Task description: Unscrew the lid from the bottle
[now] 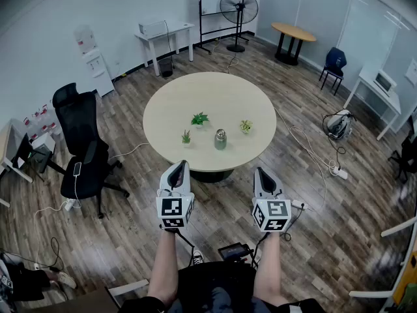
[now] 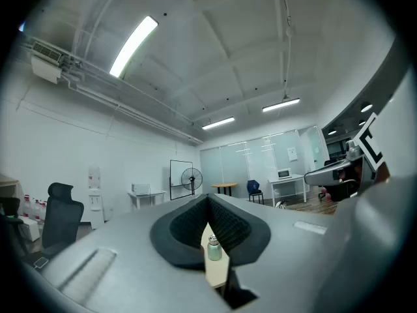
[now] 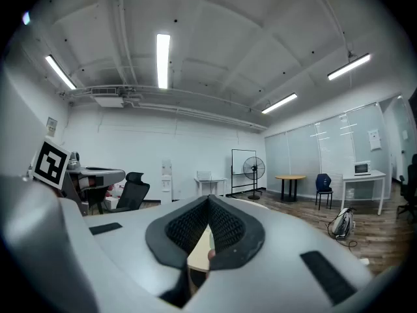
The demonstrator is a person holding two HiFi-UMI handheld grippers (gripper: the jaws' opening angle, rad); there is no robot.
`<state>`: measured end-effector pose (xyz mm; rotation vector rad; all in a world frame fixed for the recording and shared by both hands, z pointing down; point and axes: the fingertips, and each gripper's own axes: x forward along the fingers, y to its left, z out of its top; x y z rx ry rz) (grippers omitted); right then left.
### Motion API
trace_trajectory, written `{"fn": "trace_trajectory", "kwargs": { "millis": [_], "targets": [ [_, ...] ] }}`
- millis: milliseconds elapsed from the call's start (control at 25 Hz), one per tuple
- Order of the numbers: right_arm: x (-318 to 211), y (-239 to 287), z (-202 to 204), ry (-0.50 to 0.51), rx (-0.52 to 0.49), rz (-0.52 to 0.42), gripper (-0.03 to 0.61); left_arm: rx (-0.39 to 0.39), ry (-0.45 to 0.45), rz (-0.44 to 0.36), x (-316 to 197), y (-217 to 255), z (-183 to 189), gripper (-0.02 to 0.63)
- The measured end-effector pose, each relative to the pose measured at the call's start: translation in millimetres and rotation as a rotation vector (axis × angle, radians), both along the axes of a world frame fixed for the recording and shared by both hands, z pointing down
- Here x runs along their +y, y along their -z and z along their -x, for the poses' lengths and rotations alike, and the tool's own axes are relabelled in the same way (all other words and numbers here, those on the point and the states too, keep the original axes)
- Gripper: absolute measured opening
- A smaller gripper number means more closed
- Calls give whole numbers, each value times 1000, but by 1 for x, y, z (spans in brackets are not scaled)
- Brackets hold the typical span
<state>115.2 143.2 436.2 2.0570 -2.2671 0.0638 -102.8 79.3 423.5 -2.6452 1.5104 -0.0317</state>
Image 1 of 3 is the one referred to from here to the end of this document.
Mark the white storage box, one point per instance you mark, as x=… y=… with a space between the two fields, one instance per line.
x=44 y=143

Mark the white power strip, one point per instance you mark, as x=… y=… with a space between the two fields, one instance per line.
x=339 y=173

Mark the orange desk white frame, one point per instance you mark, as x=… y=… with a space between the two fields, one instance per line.
x=405 y=279

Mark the blue chair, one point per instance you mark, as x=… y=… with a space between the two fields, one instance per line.
x=335 y=60

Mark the pack of water bottles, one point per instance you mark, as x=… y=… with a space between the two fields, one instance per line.
x=42 y=119

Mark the smartphone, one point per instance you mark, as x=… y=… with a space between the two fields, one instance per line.
x=77 y=169

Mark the leafy green potted plant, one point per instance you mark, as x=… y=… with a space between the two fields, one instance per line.
x=199 y=119

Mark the black office chair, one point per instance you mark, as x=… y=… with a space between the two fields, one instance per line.
x=78 y=126

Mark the white box appliance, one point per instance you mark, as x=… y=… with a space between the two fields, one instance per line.
x=151 y=28

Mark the white microwave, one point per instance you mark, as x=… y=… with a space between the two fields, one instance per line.
x=384 y=83

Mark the round orange table black legs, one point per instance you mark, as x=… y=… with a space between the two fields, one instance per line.
x=293 y=32

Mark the person's black shirt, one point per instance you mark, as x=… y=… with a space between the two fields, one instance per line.
x=215 y=279

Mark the black swivel chair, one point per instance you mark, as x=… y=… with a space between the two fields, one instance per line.
x=407 y=158

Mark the person's right shoe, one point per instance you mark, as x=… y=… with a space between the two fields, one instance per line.
x=197 y=258

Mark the long white desk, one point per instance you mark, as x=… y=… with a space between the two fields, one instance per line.
x=368 y=90

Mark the black standing fan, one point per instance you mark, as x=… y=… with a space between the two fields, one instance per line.
x=238 y=6

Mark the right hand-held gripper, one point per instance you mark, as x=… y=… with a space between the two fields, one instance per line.
x=272 y=210

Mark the black round table base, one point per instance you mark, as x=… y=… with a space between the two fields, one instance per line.
x=211 y=175

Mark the small spiky potted plant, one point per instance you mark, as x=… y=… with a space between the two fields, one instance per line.
x=186 y=139

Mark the person's right forearm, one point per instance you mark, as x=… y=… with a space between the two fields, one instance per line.
x=268 y=266

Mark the yellow-green variegated potted plant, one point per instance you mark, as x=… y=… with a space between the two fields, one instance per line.
x=246 y=126

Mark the small metal bottle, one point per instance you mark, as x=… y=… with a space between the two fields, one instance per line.
x=220 y=143

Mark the small white desk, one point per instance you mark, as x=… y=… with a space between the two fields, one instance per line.
x=177 y=28

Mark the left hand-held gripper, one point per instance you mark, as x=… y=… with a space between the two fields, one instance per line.
x=172 y=207

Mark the white water dispenser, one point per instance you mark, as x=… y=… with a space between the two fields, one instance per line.
x=97 y=70

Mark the small black screen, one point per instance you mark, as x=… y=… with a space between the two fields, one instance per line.
x=233 y=251

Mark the black mesh waste bin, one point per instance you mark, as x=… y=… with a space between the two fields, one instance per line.
x=165 y=67

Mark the person's left forearm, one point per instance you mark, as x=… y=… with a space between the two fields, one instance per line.
x=164 y=266

